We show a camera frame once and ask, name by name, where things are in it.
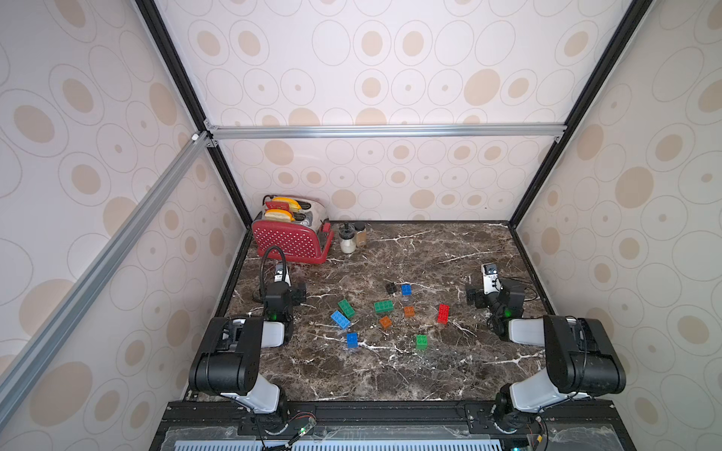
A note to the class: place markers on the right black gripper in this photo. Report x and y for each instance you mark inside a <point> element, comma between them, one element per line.
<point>477,296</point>

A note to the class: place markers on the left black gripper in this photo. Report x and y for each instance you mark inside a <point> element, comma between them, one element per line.
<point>295,294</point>

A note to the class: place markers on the red long lego brick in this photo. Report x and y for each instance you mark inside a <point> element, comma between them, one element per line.
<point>443,314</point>

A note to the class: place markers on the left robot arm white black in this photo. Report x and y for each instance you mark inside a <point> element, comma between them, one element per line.
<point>228,361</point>

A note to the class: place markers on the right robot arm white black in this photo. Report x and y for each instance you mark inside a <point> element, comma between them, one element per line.
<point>580,361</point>

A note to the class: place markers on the light blue long lego brick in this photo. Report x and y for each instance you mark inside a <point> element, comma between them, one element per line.
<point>341,320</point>

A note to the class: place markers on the green long lego brick left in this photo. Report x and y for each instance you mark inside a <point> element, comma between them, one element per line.
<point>346,309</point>

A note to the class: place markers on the green long lego brick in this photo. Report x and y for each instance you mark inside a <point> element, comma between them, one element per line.
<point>383,307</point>
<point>346,309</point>

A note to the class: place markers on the blue small lego brick front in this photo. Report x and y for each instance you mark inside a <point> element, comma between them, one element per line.
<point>352,341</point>

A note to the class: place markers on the green small lego brick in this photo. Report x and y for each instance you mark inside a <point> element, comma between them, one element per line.
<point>421,342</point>

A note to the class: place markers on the green long lego brick centre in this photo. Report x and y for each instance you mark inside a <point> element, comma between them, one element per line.
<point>383,307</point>

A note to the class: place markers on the red toy toaster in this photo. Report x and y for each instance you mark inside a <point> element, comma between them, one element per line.
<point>307,240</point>

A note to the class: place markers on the yellow toy toast slice front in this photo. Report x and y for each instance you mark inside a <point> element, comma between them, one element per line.
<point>278,215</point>

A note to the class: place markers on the yellow toy toast slice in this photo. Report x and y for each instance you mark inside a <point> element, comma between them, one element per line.
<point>278,215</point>
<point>282,203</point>

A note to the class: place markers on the white salt shaker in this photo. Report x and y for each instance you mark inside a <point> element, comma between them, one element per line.
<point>347,239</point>

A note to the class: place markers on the yellow toy toast slice back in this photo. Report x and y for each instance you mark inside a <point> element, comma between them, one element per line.
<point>282,203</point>

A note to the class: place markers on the brown pepper shaker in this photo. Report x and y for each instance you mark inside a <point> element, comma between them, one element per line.
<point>361,234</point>

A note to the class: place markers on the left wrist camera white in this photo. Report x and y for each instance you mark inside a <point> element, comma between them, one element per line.
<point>282,274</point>

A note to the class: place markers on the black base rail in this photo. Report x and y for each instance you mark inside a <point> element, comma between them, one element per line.
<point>387,425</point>

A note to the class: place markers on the aluminium horizontal frame bar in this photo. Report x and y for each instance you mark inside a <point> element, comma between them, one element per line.
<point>384,131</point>

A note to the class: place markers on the aluminium left frame bar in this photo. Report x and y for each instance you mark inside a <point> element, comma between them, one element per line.
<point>54,333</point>

